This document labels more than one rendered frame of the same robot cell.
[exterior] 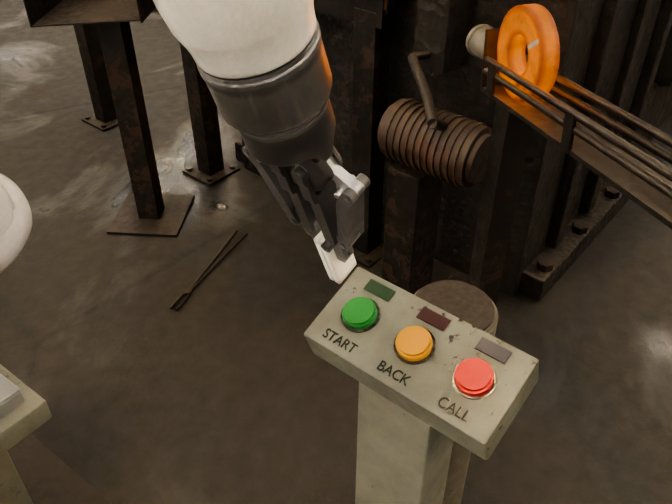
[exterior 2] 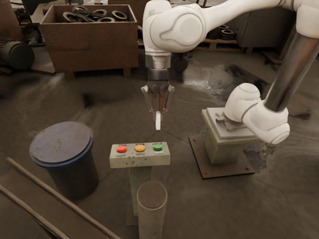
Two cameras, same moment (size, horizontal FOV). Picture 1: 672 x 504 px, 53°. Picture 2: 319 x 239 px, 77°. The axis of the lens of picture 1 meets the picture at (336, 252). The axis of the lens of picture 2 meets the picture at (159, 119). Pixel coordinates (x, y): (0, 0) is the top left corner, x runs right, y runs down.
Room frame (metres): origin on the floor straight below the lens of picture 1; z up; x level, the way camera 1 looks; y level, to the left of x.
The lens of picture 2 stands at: (0.93, -0.43, 1.25)
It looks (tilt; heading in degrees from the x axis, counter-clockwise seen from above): 42 degrees down; 132
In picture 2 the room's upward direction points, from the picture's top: 4 degrees clockwise
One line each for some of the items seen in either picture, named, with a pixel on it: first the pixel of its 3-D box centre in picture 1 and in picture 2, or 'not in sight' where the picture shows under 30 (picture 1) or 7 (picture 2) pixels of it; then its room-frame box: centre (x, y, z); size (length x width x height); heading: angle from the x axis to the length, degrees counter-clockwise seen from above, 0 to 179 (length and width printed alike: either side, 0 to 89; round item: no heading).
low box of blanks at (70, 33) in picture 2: not in sight; (95, 39); (-1.28, 0.80, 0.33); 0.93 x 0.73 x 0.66; 57
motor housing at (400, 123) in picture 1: (427, 224); not in sight; (1.20, -0.20, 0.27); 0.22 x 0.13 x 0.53; 50
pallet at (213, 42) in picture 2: not in sight; (209, 27); (-0.85, 2.65, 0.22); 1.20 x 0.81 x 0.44; 45
